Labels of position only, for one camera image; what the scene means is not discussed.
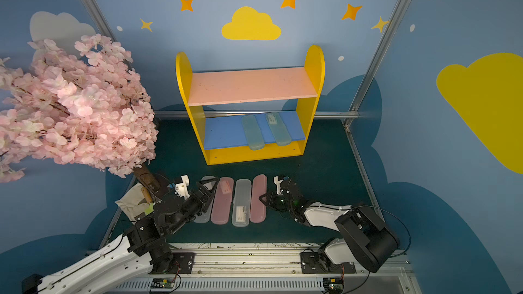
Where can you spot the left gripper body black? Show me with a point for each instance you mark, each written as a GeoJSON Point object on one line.
{"type": "Point", "coordinates": [196, 200]}

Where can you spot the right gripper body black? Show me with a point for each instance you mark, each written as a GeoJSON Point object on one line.
{"type": "Point", "coordinates": [280, 199]}

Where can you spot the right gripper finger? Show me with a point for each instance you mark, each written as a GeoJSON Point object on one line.
{"type": "Point", "coordinates": [267, 198]}
{"type": "Point", "coordinates": [269, 208]}

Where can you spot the pink pencil case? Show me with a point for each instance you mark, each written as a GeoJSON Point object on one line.
{"type": "Point", "coordinates": [258, 209]}
{"type": "Point", "coordinates": [223, 201]}

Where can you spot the frosted white pencil case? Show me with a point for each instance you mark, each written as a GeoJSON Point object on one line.
{"type": "Point", "coordinates": [205, 216]}

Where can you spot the white pencil case with label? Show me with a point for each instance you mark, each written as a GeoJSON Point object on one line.
{"type": "Point", "coordinates": [242, 203]}

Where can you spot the green pencil case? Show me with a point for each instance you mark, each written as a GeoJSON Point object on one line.
{"type": "Point", "coordinates": [252, 132]}

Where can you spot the teal pencil case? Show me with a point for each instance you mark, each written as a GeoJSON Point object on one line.
{"type": "Point", "coordinates": [278, 129]}

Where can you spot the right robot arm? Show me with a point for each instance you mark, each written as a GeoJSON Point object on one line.
{"type": "Point", "coordinates": [364, 235]}

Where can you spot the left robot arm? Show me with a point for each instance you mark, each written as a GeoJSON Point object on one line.
{"type": "Point", "coordinates": [138, 251]}

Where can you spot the yellow wooden shelf unit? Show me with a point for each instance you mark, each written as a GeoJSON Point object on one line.
{"type": "Point", "coordinates": [222, 140]}

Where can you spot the left green circuit board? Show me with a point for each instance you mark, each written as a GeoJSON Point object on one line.
{"type": "Point", "coordinates": [163, 284]}

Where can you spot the green circuit board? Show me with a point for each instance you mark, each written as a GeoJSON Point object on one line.
{"type": "Point", "coordinates": [163, 284]}
{"type": "Point", "coordinates": [333, 286]}

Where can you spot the right green circuit board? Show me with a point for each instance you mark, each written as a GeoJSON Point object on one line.
{"type": "Point", "coordinates": [333, 286]}

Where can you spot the pink cherry blossom tree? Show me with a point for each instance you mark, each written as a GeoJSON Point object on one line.
{"type": "Point", "coordinates": [87, 108]}

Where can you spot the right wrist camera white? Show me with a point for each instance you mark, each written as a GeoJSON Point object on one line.
{"type": "Point", "coordinates": [278, 180]}

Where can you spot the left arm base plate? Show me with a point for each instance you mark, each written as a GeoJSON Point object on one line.
{"type": "Point", "coordinates": [182, 262]}

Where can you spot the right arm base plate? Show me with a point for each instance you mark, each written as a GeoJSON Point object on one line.
{"type": "Point", "coordinates": [318, 263]}

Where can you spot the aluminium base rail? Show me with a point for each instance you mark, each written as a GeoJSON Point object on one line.
{"type": "Point", "coordinates": [270, 268]}

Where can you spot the aluminium frame rail back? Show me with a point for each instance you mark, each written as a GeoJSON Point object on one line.
{"type": "Point", "coordinates": [181, 114]}

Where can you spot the aluminium floor rail right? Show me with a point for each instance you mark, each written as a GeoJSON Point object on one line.
{"type": "Point", "coordinates": [369, 189]}

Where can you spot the aluminium frame post left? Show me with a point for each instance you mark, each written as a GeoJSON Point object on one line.
{"type": "Point", "coordinates": [88, 2]}

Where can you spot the aluminium frame post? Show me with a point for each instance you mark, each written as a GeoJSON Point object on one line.
{"type": "Point", "coordinates": [396, 18]}
{"type": "Point", "coordinates": [88, 2]}

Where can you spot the aluminium frame post right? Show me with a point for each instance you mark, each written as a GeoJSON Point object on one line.
{"type": "Point", "coordinates": [396, 18]}

